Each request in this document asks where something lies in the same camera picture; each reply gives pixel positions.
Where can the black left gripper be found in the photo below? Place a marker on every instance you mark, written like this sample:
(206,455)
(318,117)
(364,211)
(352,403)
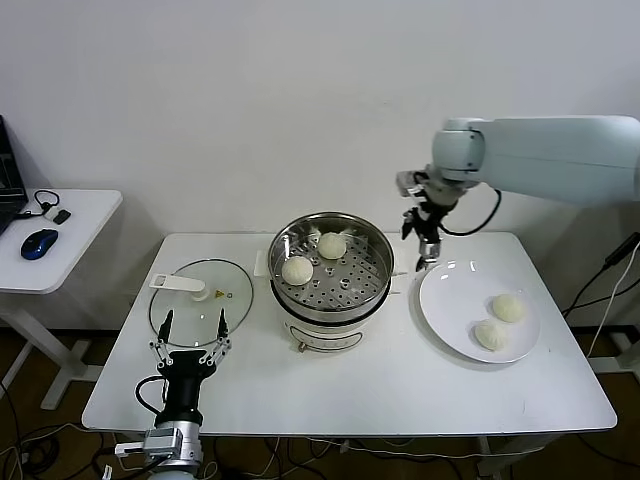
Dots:
(185,372)

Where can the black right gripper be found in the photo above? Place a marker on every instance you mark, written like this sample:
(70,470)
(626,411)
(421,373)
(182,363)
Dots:
(431,220)

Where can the white steamed baozi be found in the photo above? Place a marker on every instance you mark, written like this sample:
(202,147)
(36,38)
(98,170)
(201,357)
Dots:
(331,246)
(490,335)
(509,308)
(297,271)

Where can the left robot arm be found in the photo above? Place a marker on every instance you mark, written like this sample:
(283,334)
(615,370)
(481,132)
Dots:
(190,445)

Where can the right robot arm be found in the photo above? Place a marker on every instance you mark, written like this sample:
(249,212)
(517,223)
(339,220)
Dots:
(540,155)

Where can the stainless steel steamer basket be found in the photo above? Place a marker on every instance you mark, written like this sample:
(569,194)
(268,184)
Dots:
(290,240)

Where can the white round plate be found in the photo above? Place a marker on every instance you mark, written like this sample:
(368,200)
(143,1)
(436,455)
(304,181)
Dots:
(450,300)

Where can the white electric cooker pot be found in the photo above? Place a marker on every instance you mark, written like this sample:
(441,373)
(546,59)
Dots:
(325,335)

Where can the white side table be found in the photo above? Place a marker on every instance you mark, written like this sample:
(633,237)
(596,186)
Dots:
(85,225)

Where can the small black dongle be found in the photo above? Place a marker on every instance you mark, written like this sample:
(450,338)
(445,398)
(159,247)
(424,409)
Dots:
(61,217)

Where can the blue black computer mouse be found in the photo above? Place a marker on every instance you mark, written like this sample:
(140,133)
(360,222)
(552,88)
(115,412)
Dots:
(39,245)

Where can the black laptop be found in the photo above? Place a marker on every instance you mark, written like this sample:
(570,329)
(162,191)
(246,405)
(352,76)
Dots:
(10,190)

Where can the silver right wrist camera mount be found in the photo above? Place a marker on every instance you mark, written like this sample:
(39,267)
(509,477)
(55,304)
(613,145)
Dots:
(412,182)

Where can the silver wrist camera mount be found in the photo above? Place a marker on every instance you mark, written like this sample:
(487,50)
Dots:
(412,182)
(162,441)

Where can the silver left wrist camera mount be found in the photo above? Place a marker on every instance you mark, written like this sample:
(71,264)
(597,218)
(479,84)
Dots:
(162,441)

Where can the white table leg frame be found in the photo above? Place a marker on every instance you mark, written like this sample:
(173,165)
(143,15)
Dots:
(489,457)

